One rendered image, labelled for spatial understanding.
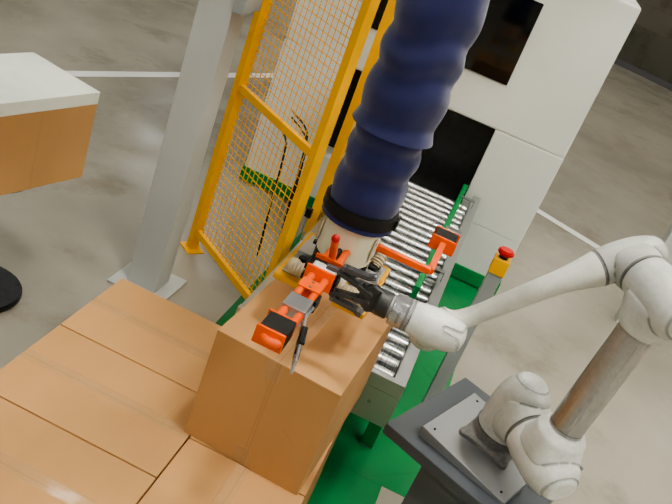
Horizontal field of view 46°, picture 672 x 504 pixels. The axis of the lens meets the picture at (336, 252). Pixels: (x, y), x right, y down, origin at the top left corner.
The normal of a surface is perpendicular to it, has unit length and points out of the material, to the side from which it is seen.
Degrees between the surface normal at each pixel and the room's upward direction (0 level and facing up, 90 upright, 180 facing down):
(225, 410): 90
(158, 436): 0
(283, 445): 90
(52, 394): 0
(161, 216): 90
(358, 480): 0
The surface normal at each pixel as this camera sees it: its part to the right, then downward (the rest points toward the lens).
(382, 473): 0.33, -0.83
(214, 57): -0.29, 0.36
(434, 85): 0.34, 0.30
